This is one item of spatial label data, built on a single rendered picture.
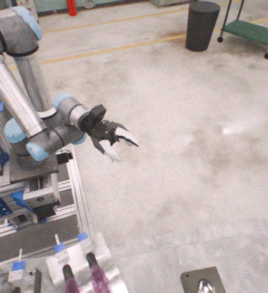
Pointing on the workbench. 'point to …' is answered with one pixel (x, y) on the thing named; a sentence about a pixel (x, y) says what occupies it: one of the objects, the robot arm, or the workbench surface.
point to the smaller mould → (202, 281)
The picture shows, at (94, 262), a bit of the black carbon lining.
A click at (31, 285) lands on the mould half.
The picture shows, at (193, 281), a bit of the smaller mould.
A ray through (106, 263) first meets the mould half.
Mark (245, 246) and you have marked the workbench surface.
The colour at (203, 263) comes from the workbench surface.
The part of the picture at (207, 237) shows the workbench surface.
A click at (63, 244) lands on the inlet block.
